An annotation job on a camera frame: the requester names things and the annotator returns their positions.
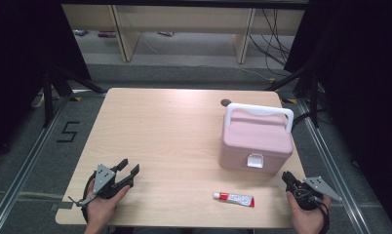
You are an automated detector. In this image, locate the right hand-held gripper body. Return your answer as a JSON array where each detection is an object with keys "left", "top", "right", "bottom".
[{"left": 286, "top": 175, "right": 343, "bottom": 212}]

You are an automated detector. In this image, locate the white floor cable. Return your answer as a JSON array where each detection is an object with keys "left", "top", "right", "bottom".
[{"left": 30, "top": 92, "right": 46, "bottom": 109}]

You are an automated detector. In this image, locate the grey tape strip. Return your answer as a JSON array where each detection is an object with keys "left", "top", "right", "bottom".
[{"left": 50, "top": 201, "right": 74, "bottom": 211}]

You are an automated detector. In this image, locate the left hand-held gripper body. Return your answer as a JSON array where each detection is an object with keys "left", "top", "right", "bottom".
[{"left": 67, "top": 163, "right": 121, "bottom": 209}]

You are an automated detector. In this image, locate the person's left hand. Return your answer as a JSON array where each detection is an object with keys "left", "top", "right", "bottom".
[{"left": 85, "top": 179, "right": 132, "bottom": 229}]

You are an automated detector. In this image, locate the white red ointment tube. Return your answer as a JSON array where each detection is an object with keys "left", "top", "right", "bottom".
[{"left": 213, "top": 191, "right": 255, "bottom": 208}]

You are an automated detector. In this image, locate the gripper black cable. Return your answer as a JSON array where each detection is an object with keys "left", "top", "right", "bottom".
[
  {"left": 316, "top": 198, "right": 332, "bottom": 234},
  {"left": 81, "top": 171, "right": 98, "bottom": 222}
]

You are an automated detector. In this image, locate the bundle of black floor cables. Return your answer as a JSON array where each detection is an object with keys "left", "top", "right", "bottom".
[{"left": 249, "top": 9, "right": 292, "bottom": 78}]

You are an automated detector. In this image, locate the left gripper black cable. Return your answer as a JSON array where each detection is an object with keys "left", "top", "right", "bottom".
[{"left": 81, "top": 171, "right": 98, "bottom": 222}]

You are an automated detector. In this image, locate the pink storage box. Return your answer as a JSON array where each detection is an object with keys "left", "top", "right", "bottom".
[{"left": 217, "top": 102, "right": 294, "bottom": 175}]

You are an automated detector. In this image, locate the black metal stand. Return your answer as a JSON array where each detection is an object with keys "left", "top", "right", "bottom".
[
  {"left": 265, "top": 66, "right": 321, "bottom": 129},
  {"left": 42, "top": 66, "right": 106, "bottom": 129}
]

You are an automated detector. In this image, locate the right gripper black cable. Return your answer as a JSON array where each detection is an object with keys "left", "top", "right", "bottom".
[{"left": 316, "top": 198, "right": 332, "bottom": 234}]

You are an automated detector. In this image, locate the black curtain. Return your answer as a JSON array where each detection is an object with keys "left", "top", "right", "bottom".
[
  {"left": 0, "top": 0, "right": 92, "bottom": 164},
  {"left": 283, "top": 0, "right": 392, "bottom": 234}
]

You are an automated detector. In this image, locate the metal floor rail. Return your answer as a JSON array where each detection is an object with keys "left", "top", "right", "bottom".
[
  {"left": 295, "top": 97, "right": 372, "bottom": 234},
  {"left": 0, "top": 97, "right": 72, "bottom": 234}
]

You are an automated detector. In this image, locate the person's right hand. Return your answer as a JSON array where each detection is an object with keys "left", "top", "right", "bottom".
[{"left": 286, "top": 192, "right": 332, "bottom": 234}]

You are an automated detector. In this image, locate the light wooden shelf unit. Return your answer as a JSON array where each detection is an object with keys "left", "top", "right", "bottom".
[{"left": 60, "top": 3, "right": 305, "bottom": 64}]

